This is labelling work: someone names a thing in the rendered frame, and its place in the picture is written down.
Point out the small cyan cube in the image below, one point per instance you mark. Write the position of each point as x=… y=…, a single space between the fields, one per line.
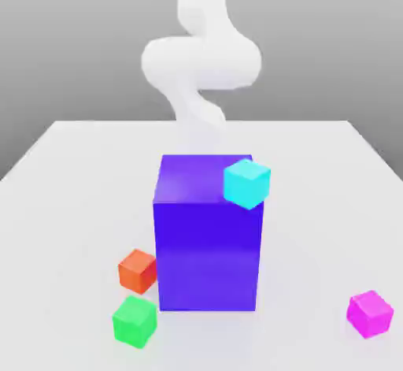
x=247 y=185

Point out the small red cube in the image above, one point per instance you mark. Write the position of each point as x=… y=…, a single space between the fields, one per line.
x=137 y=271

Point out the small magenta cube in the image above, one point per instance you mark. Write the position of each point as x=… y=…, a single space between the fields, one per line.
x=370 y=314

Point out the large purple box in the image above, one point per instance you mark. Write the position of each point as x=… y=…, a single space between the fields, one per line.
x=206 y=251

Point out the small green cube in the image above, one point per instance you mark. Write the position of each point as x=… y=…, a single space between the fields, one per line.
x=133 y=322

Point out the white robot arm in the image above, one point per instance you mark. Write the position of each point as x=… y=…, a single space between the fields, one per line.
x=201 y=62

